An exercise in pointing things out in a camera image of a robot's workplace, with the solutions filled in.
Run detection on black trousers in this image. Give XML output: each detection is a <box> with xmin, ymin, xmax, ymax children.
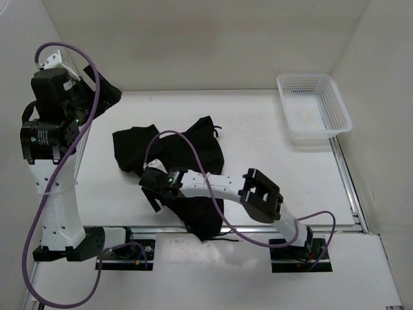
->
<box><xmin>112</xmin><ymin>116</ymin><xmax>225</xmax><ymax>242</ymax></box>

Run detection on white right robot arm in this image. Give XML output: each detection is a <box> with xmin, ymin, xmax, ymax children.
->
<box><xmin>139</xmin><ymin>167</ymin><xmax>314</xmax><ymax>258</ymax></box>

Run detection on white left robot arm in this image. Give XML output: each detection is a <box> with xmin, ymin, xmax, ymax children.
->
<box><xmin>20</xmin><ymin>65</ymin><xmax>136</xmax><ymax>262</ymax></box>

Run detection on white perforated plastic basket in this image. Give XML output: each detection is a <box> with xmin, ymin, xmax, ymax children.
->
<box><xmin>276</xmin><ymin>73</ymin><xmax>352</xmax><ymax>152</ymax></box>

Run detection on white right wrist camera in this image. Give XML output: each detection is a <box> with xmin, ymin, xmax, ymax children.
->
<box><xmin>143</xmin><ymin>159</ymin><xmax>167</xmax><ymax>173</ymax></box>

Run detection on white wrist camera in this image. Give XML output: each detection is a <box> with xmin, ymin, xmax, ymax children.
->
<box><xmin>41</xmin><ymin>49</ymin><xmax>68</xmax><ymax>70</ymax></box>
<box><xmin>143</xmin><ymin>159</ymin><xmax>167</xmax><ymax>173</ymax></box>

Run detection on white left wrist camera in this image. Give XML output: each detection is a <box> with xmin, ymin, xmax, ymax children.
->
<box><xmin>41</xmin><ymin>49</ymin><xmax>68</xmax><ymax>70</ymax></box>

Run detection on aluminium front rail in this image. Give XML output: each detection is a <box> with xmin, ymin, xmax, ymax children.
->
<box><xmin>131</xmin><ymin>224</ymin><xmax>364</xmax><ymax>234</ymax></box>

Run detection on aluminium rail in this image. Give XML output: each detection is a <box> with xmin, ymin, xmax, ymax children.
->
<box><xmin>329</xmin><ymin>137</ymin><xmax>370</xmax><ymax>234</ymax></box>
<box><xmin>131</xmin><ymin>224</ymin><xmax>364</xmax><ymax>234</ymax></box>

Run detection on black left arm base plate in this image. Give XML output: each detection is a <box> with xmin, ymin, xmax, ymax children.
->
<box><xmin>101</xmin><ymin>233</ymin><xmax>156</xmax><ymax>271</ymax></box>

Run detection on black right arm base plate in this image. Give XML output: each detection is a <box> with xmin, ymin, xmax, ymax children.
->
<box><xmin>270</xmin><ymin>238</ymin><xmax>333</xmax><ymax>273</ymax></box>

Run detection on aluminium right side rail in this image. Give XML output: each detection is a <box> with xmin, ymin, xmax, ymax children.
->
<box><xmin>329</xmin><ymin>137</ymin><xmax>370</xmax><ymax>234</ymax></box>

